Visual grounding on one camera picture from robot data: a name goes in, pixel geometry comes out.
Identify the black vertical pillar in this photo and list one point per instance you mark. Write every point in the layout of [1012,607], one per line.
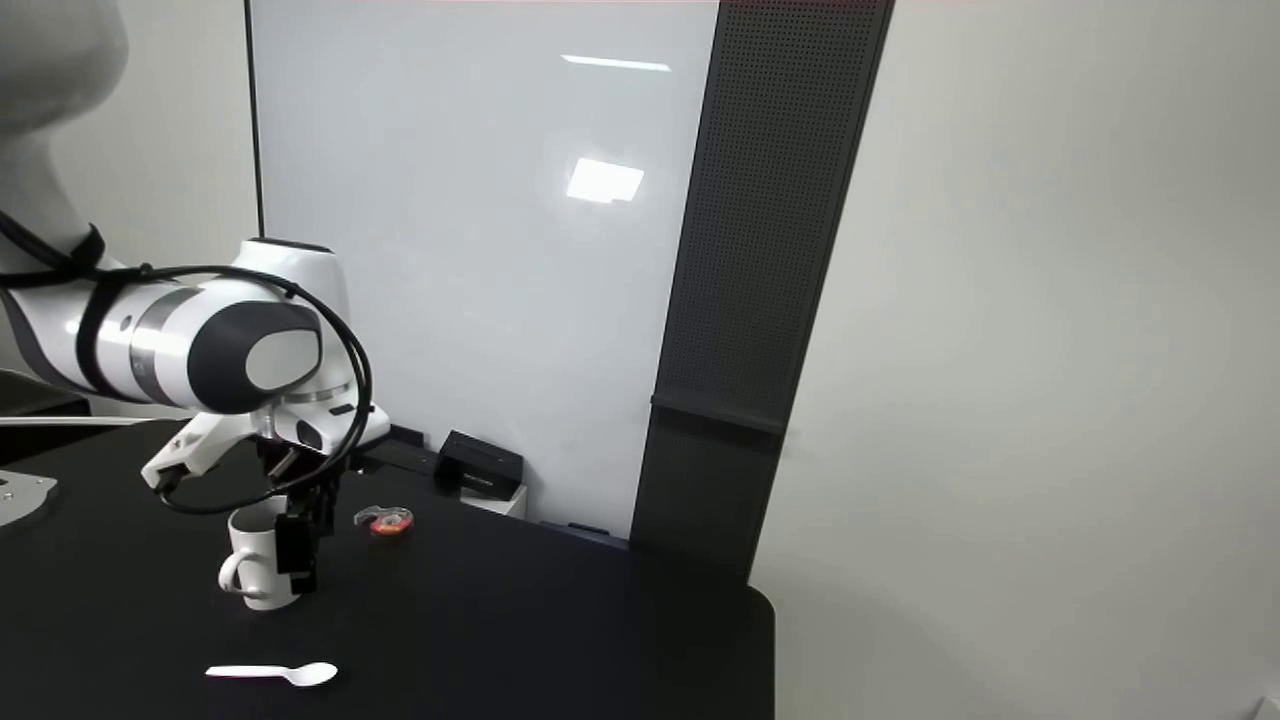
[786,105]

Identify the white plastic spoon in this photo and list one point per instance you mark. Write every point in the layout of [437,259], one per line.
[309,674]

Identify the small black box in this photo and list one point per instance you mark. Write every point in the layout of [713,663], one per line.
[476,465]

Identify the whiteboard panel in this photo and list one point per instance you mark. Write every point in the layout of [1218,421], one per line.
[507,189]

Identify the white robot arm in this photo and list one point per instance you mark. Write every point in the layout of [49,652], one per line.
[251,349]

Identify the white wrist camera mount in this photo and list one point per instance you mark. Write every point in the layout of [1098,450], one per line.
[194,450]

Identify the white ceramic mug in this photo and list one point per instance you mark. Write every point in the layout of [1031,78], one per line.
[252,565]

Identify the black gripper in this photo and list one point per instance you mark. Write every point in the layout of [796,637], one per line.
[304,459]

